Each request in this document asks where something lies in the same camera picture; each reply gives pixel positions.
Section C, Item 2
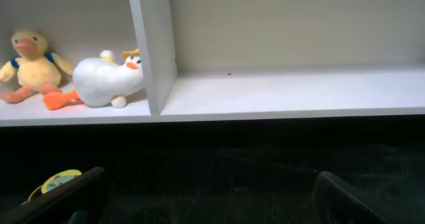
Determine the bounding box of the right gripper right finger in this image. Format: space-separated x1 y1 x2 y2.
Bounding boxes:
313 171 394 224

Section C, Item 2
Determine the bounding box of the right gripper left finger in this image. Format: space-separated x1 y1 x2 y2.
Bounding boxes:
0 166 110 224

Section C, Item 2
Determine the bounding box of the yellow rattle drum toy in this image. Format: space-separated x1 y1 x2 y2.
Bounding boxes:
21 169 83 205

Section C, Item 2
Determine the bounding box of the white plush duck with hat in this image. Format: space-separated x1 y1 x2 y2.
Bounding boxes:
42 48 144 111

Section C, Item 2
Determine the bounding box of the white shelf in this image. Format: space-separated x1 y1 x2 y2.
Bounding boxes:
0 0 425 128

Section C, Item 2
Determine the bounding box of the yellow plush duck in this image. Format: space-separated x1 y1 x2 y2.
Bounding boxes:
0 30 76 104

